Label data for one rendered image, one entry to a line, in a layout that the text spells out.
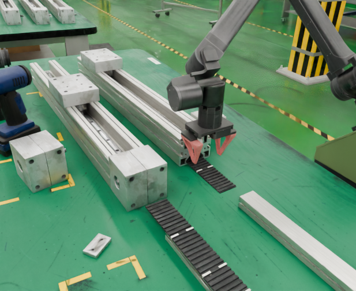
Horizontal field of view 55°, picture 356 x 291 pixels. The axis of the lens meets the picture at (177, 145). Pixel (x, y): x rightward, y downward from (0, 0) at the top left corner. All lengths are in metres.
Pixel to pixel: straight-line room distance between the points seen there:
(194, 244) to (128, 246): 0.13
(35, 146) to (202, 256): 0.45
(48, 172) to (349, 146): 0.73
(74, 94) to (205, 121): 0.43
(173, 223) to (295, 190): 0.33
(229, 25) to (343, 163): 0.45
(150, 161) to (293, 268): 0.35
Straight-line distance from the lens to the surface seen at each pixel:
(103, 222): 0.75
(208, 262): 0.62
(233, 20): 0.89
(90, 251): 0.68
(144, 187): 0.74
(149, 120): 0.99
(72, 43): 2.59
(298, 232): 0.72
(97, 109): 1.02
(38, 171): 0.84
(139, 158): 0.76
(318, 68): 4.15
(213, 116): 0.78
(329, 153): 0.98
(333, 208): 0.86
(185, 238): 0.66
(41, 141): 0.87
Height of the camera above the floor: 1.29
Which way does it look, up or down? 31 degrees down
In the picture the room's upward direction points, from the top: 2 degrees clockwise
